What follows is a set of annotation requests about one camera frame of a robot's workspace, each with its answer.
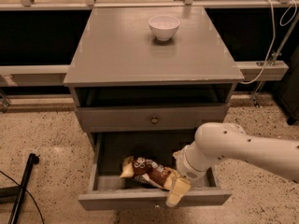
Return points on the round top drawer knob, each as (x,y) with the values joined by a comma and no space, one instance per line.
(154,120)

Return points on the closed grey top drawer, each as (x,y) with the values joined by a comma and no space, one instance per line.
(137,118)

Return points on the brown chip bag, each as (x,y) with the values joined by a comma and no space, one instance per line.
(144,171)

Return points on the open grey middle drawer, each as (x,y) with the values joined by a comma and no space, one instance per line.
(107,191)

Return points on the black stand leg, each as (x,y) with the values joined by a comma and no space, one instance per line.
(15,194)

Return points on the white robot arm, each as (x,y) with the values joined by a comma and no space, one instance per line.
(216,142)

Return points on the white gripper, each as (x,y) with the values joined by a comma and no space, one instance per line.
(187,166)

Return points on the grey wooden drawer cabinet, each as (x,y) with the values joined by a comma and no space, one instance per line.
(119,62)

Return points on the white ceramic bowl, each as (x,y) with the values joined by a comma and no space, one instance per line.
(164,27)

